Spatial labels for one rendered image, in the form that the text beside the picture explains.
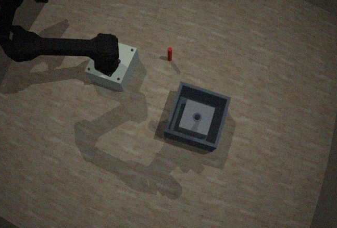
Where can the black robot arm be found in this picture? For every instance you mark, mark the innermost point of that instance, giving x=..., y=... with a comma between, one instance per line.
x=27, y=45

